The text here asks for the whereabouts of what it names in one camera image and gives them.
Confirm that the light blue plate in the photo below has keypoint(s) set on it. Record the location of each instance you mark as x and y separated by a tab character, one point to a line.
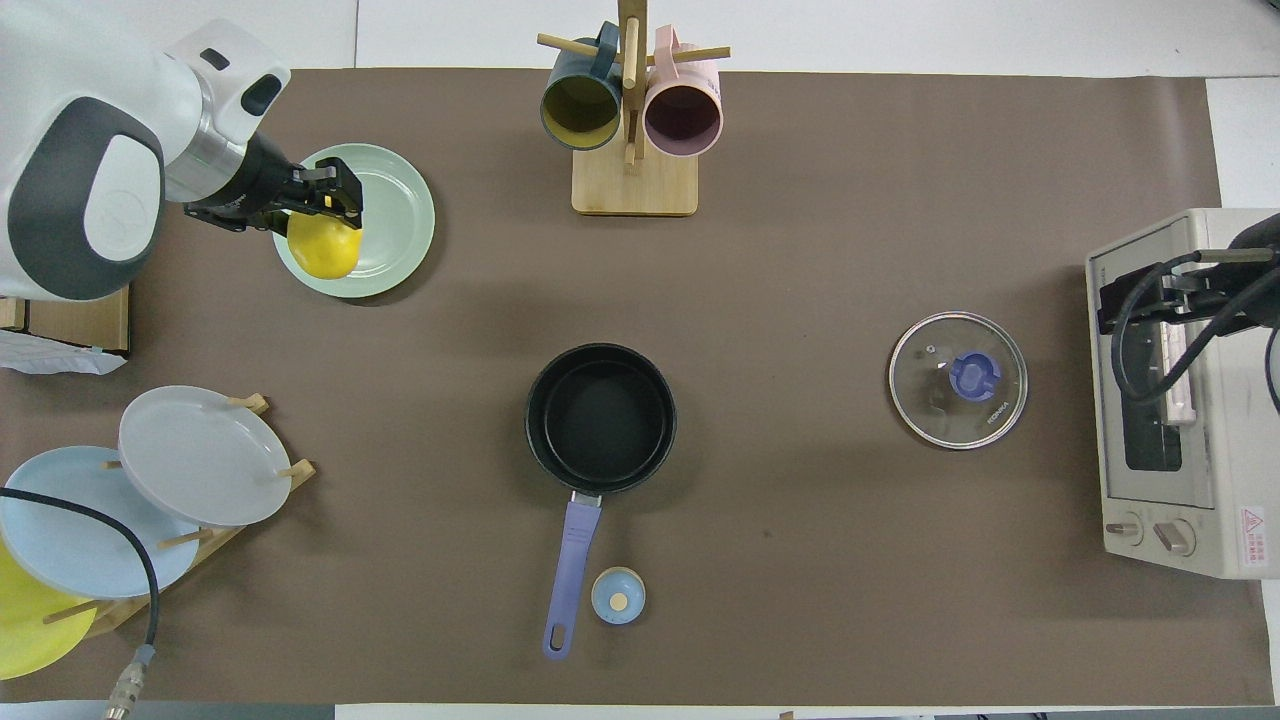
70	530

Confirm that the yellow plate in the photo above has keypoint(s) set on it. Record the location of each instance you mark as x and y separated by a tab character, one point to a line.
30	630

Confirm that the beige toaster oven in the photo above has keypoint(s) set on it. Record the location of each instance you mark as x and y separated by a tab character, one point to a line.
1230	480

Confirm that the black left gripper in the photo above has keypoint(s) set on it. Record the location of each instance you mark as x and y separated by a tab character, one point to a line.
260	185

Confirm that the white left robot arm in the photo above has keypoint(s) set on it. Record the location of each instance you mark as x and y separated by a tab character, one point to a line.
90	150

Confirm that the pink ribbed mug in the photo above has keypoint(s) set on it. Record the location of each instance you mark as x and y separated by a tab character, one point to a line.
683	115

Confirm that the grey plate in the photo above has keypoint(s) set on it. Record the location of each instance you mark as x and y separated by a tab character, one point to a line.
200	455

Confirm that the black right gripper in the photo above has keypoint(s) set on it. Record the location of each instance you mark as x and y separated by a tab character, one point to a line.
1190	290

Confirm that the light green plate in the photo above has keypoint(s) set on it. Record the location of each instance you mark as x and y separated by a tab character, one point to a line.
395	220

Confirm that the dark teal mug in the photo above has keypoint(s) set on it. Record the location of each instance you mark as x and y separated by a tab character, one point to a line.
580	110

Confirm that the wooden mug tree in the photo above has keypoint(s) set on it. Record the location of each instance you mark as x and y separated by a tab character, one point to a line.
635	185

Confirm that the brown table mat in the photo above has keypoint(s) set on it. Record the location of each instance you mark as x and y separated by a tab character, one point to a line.
800	250

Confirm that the yellow potato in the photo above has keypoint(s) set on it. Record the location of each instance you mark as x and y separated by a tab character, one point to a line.
325	250

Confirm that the wooden plate rack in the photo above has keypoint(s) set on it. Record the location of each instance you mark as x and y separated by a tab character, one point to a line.
215	540

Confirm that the glass lid with blue knob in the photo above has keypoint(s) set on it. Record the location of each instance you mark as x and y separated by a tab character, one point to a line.
958	385

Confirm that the white checked cloth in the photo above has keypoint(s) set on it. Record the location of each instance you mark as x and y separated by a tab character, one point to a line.
50	355

